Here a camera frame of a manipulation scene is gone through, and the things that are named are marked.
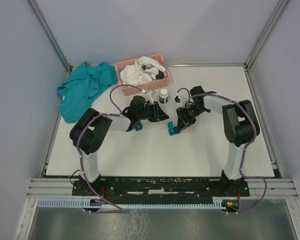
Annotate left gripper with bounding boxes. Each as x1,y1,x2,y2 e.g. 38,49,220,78
137,101,170,123

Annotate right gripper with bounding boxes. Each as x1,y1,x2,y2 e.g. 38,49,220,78
175,104,207,132

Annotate teal pill box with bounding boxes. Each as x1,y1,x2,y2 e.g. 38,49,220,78
135,121,143,131
167,121,180,136

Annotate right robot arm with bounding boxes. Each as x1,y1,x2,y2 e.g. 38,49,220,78
174,85,260,196

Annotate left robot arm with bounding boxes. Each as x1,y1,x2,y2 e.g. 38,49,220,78
69,95,169,195

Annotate white cap pill bottle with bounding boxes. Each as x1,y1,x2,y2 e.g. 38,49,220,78
159,88,169,104

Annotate pink plastic basket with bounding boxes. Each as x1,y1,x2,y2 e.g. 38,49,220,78
114,54,170,96

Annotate black item in basket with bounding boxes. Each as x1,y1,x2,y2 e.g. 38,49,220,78
151,70,167,80

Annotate white cloth in basket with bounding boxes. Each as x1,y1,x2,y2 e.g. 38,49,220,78
119,56,167,86

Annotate teal shirt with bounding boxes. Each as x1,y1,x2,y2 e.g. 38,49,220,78
57,62,118,124

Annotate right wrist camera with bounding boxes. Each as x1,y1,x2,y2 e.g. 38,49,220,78
174,92,187,108

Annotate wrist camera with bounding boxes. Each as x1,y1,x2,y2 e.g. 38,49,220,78
141,89,157,104
174,92,187,108

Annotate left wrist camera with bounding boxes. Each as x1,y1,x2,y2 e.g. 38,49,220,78
141,89,157,104

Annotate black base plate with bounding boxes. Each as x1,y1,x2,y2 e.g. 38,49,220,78
72,176,250,205

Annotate white cable duct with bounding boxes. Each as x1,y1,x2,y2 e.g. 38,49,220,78
37,196,228,208

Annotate aluminium frame post right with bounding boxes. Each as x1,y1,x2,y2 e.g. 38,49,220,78
243,0,291,70

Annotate aluminium frame post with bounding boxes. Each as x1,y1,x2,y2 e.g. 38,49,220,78
243,0,291,70
26,0,73,73

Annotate aluminium frame post left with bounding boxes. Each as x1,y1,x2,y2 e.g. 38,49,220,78
26,0,73,73

